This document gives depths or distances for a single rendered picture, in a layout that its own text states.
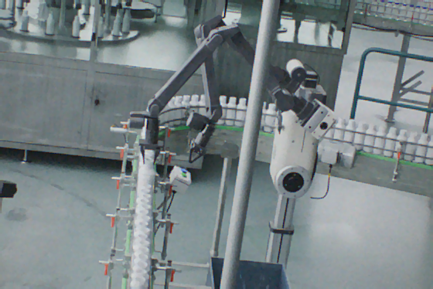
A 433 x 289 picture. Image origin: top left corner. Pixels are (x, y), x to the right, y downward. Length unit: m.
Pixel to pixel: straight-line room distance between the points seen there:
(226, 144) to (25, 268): 1.43
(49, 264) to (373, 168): 2.05
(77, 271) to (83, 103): 1.89
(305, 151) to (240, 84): 5.15
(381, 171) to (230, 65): 3.93
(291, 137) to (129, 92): 3.33
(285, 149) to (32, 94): 3.56
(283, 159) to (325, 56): 5.20
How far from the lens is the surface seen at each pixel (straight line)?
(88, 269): 5.81
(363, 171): 5.48
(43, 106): 7.30
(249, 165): 1.25
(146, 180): 3.90
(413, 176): 5.46
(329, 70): 9.27
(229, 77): 9.16
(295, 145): 4.05
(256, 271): 3.86
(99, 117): 7.28
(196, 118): 4.12
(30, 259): 5.89
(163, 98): 3.80
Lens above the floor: 2.48
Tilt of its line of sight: 17 degrees down
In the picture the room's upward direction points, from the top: 8 degrees clockwise
